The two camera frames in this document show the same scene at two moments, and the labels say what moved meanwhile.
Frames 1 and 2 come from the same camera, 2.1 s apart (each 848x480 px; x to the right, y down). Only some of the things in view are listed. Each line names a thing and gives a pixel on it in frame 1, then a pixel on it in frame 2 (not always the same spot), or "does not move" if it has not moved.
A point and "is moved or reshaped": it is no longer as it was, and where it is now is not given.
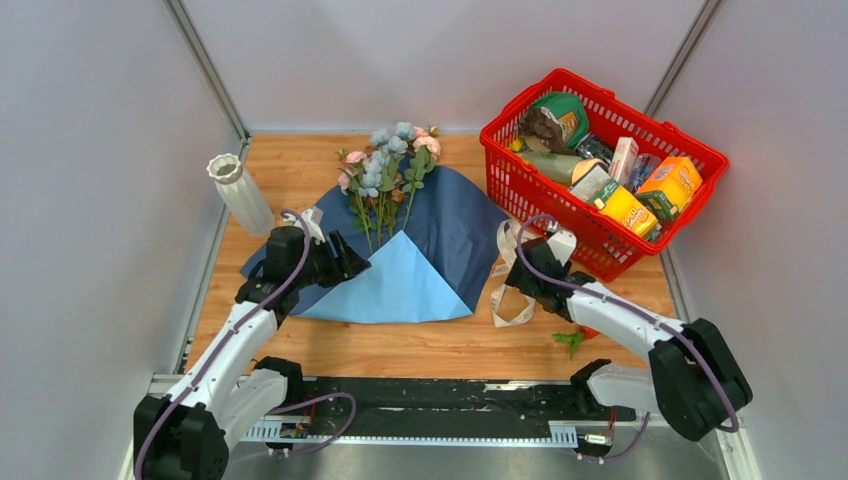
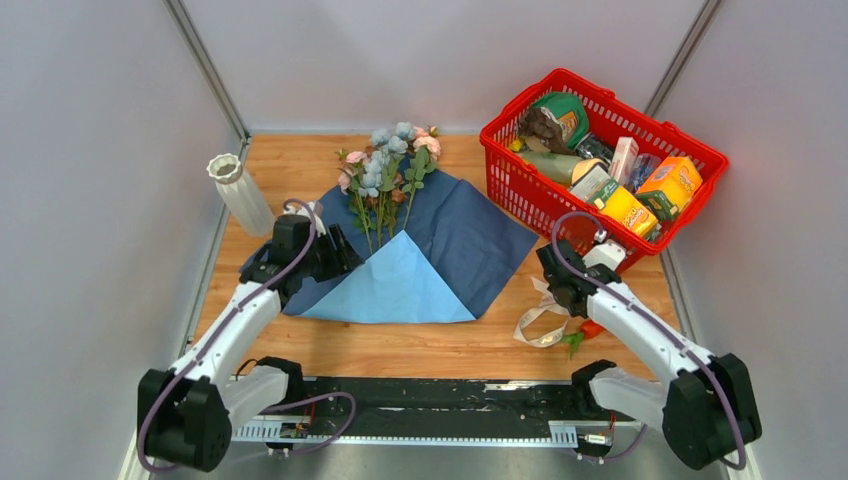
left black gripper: (346, 265) does not move
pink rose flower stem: (426, 151) does not move
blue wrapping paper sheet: (255, 267) is moved or reshaped
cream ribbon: (510, 231) → (518, 334)
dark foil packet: (592, 146) does not move
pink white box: (622, 165) does not move
